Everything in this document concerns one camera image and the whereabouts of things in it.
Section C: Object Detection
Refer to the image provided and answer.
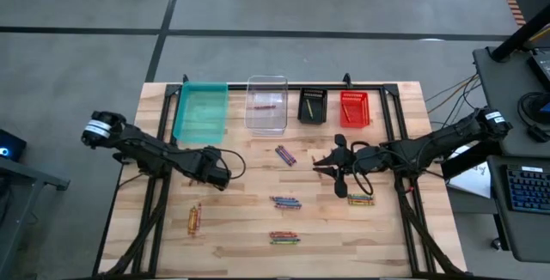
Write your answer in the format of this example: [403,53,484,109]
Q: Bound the grey metal side table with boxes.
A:
[0,157,70,279]

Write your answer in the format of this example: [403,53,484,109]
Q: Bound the teal plastic bin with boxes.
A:
[172,81,229,145]

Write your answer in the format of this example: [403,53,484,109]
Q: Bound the black laptop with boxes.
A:
[527,50,550,92]

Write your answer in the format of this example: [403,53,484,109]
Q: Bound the black keyboard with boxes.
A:
[505,164,550,216]

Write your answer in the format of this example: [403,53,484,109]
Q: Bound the black mesh basket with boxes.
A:
[296,87,328,125]

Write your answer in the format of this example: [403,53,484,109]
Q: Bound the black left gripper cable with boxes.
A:
[212,148,248,181]

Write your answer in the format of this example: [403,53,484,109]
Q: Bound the black diagonal pole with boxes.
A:
[491,4,550,63]

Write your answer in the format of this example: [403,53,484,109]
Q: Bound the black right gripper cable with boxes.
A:
[350,140,376,197]

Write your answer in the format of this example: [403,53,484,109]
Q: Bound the red mesh basket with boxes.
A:
[339,90,371,129]

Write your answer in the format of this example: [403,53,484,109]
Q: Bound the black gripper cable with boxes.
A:
[350,140,376,197]
[212,148,248,181]

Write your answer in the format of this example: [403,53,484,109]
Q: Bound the grey keyboard shelf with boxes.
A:
[487,155,550,264]

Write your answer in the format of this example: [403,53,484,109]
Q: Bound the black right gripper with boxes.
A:
[312,132,387,199]

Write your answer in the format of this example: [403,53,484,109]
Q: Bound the clear plastic bin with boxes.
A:
[243,75,289,137]

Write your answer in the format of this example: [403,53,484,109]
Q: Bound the grey computer desk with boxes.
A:
[472,46,550,159]

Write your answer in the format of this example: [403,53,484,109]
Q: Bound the orange cable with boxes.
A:
[427,76,480,116]

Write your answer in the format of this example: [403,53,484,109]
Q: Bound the black device blue light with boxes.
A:
[0,128,28,163]

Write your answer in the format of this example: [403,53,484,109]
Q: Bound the white paper sheet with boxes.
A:
[445,144,493,199]

